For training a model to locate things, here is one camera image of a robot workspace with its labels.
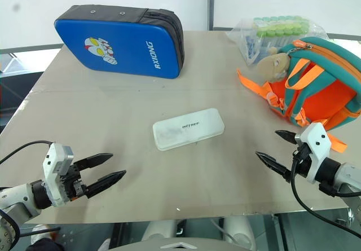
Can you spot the teal and orange backpack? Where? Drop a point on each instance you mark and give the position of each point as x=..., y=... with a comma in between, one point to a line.
x=324, y=87

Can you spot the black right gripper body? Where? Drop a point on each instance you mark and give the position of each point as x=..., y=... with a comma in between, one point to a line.
x=302, y=160

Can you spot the white robot leg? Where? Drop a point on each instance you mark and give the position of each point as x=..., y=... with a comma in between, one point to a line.
x=239, y=231
x=158, y=229

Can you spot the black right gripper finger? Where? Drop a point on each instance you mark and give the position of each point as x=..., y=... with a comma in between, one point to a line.
x=285, y=135
x=273, y=164

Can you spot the grey vertical window post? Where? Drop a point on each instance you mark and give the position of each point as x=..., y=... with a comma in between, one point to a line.
x=210, y=4

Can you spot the blue kick pad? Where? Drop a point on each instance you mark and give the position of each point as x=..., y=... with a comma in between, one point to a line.
x=121, y=45

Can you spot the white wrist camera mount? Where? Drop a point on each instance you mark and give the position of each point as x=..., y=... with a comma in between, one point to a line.
x=317, y=139
x=52, y=160

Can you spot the grey robot waist cover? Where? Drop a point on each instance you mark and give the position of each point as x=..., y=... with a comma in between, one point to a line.
x=180, y=245

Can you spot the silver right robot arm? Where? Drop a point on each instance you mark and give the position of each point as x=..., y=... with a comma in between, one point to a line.
x=348, y=176

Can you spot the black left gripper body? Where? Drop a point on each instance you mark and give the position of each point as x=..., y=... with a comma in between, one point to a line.
x=74, y=182

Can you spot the plastic bag of capped tubes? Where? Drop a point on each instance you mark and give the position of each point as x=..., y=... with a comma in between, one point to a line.
x=259, y=36

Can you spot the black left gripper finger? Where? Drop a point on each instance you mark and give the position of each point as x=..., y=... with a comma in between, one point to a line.
x=94, y=160
x=105, y=182

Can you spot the white plastic case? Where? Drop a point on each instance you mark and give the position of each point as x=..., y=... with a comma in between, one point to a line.
x=188, y=128

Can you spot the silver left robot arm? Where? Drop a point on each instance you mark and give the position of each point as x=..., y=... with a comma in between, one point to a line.
x=17, y=197

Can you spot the dark rounded shape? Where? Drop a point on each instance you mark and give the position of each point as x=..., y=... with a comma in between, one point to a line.
x=46, y=245

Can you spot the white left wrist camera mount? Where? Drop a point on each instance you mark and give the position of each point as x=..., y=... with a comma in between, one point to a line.
x=52, y=160

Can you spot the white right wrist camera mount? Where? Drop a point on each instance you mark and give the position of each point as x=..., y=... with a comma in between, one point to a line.
x=317, y=139

